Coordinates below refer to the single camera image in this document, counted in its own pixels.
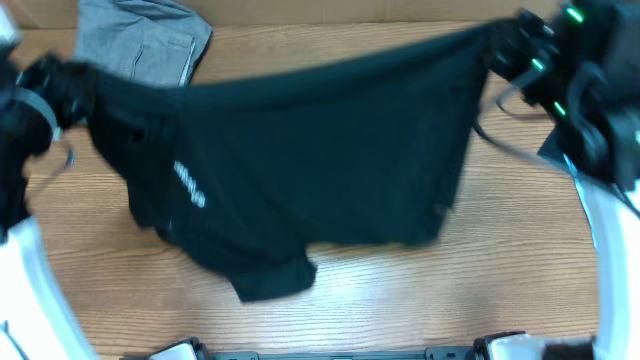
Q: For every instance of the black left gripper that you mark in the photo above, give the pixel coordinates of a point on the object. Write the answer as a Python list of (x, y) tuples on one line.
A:
[(49, 80)]

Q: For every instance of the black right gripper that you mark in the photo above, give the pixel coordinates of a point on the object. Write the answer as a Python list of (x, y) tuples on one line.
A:
[(500, 30)]

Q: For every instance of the black polo shirt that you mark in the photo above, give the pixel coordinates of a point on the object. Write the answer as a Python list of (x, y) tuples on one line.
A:
[(244, 175)]

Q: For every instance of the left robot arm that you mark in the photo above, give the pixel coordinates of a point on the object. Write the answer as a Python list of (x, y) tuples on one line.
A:
[(25, 225)]

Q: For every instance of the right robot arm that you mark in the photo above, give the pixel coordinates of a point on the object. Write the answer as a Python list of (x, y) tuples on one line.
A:
[(582, 68)]

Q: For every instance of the folded grey shorts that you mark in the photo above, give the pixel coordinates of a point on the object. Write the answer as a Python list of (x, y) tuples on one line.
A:
[(155, 42)]

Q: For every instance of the dark garment under blue shirt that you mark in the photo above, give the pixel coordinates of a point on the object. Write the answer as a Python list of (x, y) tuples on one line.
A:
[(551, 151)]

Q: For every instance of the light blue t-shirt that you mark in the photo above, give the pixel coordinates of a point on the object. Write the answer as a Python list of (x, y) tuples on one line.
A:
[(582, 194)]

